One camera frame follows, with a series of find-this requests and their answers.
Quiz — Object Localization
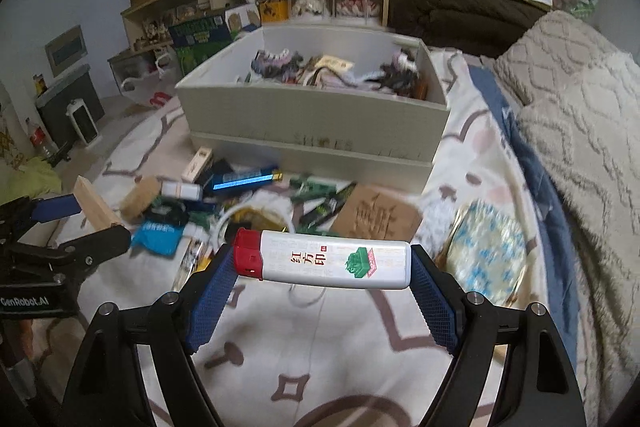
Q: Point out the yellow box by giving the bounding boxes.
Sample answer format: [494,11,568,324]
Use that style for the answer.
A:
[260,1,290,25]

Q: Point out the brown blanket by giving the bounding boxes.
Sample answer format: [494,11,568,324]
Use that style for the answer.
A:
[390,0,538,58]

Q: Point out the black case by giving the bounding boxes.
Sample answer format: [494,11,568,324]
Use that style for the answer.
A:
[197,159,236,188]

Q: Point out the carved wooden block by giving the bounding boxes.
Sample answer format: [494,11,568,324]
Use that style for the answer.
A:
[330,184,425,244]

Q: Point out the white plastic bag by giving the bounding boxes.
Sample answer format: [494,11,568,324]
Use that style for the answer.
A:
[120,57,186,108]

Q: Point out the beige fluffy pillow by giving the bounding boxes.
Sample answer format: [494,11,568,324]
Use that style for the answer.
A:
[492,9,640,408]

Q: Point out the yellow green cloth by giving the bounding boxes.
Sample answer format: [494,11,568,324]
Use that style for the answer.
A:
[0,154,63,208]

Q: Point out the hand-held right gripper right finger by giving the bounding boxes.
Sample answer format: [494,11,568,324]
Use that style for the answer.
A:
[407,244,588,427]

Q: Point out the row of small figurines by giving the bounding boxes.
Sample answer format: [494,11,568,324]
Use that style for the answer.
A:
[132,14,173,50]

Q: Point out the green printed box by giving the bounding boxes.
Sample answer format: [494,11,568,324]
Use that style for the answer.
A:
[167,14,233,75]

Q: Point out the floral brocade pouch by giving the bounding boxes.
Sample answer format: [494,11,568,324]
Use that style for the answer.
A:
[440,199,531,303]

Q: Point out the white floor appliance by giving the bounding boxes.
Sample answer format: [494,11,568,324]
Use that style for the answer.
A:
[66,99,98,145]

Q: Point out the framed wall picture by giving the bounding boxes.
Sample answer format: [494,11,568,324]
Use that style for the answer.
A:
[44,25,88,75]

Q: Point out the red label bottle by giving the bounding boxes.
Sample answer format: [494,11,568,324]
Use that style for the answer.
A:
[25,119,58,158]

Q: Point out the white plastic hoop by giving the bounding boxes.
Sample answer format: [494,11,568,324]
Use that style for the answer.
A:
[207,202,296,253]

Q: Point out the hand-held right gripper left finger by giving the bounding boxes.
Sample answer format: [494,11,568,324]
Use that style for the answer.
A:
[60,243,240,427]

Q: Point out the blue packet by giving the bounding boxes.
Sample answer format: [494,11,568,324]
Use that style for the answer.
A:
[131,219,186,256]

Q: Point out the round cork coaster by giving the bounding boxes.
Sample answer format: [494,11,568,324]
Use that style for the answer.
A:
[120,177,163,223]

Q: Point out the white shoe box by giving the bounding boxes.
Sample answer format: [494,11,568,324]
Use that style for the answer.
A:
[175,24,451,192]

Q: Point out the crochet piece with white yarn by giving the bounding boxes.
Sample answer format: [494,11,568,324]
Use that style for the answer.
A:
[250,48,306,80]

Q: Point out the white picture box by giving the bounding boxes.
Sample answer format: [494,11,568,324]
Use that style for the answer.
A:
[225,4,262,32]

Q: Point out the white crochet cloth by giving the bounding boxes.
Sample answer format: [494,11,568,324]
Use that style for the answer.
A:
[417,197,463,248]

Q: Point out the green card packet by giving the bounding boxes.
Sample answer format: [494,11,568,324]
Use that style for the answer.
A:
[300,182,358,230]

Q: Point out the pale wooden bar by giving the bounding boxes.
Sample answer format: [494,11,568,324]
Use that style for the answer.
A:
[74,176,123,230]

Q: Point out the small wooden box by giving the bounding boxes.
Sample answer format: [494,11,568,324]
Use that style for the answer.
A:
[181,146,213,184]

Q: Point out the white tube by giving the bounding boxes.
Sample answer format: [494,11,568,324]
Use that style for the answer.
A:
[234,228,413,291]

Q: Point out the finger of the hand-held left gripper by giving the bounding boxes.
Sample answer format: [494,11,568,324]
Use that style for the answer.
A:
[30,224,132,283]
[0,193,83,243]

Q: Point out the small white case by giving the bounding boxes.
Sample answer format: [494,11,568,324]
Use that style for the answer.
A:
[160,181,203,202]

